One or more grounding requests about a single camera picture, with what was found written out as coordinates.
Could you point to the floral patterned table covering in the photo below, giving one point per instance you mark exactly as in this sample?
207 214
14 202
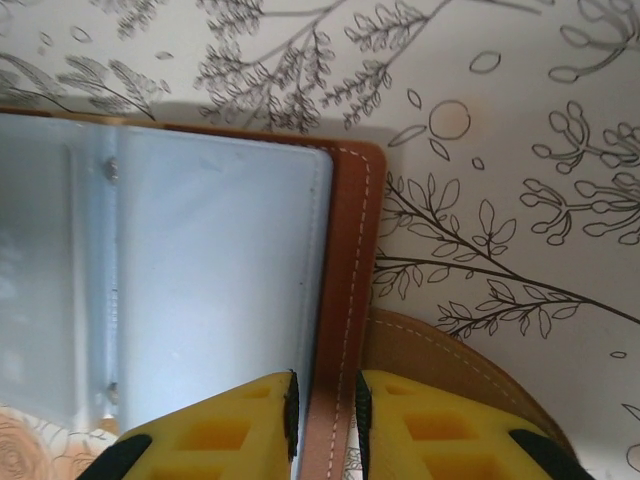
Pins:
500 75

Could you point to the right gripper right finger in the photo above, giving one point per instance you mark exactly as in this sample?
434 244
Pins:
400 400

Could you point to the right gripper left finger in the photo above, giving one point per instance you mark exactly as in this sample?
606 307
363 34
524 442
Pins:
260 400

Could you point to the brown leather card holder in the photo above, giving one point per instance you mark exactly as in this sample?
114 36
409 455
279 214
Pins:
225 250

